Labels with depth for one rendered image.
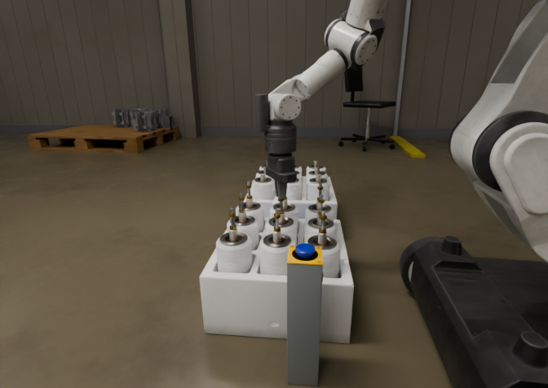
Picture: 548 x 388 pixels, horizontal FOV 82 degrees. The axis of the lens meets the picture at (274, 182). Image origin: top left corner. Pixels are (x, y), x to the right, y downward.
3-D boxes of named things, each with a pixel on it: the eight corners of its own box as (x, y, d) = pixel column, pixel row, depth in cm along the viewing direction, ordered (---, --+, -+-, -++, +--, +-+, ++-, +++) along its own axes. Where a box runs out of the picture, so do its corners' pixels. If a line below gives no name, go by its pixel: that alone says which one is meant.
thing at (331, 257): (298, 293, 92) (299, 236, 87) (329, 288, 94) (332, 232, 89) (308, 315, 83) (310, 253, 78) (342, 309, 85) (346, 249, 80)
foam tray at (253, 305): (338, 263, 120) (340, 219, 114) (350, 344, 83) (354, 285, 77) (236, 258, 124) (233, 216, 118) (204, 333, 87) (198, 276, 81)
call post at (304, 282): (317, 361, 78) (322, 248, 69) (318, 387, 71) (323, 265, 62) (289, 359, 79) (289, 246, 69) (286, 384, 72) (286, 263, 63)
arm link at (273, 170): (257, 174, 95) (256, 134, 91) (285, 169, 99) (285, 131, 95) (276, 185, 84) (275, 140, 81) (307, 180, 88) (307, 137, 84)
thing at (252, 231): (227, 281, 98) (223, 227, 92) (232, 264, 107) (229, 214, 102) (258, 281, 98) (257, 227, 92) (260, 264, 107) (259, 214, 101)
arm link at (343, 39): (300, 85, 92) (349, 47, 95) (324, 102, 87) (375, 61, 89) (293, 55, 83) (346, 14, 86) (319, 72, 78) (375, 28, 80)
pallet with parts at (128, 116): (182, 138, 401) (178, 107, 390) (142, 153, 314) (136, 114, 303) (86, 136, 421) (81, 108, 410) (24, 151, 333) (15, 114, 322)
